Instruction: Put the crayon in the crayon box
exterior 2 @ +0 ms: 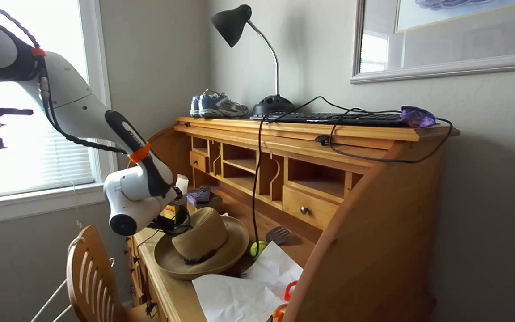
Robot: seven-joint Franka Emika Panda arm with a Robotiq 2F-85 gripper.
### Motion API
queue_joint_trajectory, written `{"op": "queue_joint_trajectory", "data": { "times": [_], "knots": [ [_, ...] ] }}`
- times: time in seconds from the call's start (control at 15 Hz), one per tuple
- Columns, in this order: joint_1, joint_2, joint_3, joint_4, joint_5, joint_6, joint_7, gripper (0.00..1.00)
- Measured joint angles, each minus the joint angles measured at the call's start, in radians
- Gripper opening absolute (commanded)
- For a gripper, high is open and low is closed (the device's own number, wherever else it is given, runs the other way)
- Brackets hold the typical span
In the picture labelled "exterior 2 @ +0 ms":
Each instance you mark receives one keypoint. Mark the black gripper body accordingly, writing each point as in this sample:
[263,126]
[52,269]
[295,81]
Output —
[173,226]

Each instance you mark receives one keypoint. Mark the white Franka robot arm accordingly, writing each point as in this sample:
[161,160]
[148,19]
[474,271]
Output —
[66,90]

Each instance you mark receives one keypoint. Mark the tan straw hat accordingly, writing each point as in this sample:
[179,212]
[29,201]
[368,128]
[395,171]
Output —
[206,244]

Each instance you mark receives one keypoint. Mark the purple book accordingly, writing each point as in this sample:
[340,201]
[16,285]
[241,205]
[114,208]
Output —
[197,198]

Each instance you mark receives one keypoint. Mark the yellow green ball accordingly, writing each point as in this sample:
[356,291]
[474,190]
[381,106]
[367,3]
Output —
[257,248]

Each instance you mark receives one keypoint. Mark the crumpled white paper sheet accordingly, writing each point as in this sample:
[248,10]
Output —
[240,296]

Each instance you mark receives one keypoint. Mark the wooden chair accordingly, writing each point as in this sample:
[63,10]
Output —
[89,274]

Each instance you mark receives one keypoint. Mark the dark grey flat object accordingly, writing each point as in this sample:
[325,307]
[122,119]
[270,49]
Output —
[281,235]

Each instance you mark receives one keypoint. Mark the grey blue sneaker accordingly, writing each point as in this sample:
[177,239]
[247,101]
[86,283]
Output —
[193,106]
[222,106]

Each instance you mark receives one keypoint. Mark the black desk lamp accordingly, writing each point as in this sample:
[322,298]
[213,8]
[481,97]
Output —
[272,108]

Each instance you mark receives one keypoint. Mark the window with white blinds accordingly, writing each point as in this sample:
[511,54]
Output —
[18,162]

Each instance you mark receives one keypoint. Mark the wooden roll-top desk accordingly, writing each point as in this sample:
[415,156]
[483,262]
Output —
[375,239]

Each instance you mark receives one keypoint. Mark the black keyboard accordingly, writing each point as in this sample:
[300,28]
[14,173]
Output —
[347,119]

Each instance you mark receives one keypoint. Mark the purple computer mouse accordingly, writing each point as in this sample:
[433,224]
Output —
[417,117]

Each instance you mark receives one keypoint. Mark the white framed picture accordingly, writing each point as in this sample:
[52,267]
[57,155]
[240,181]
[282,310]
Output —
[447,69]

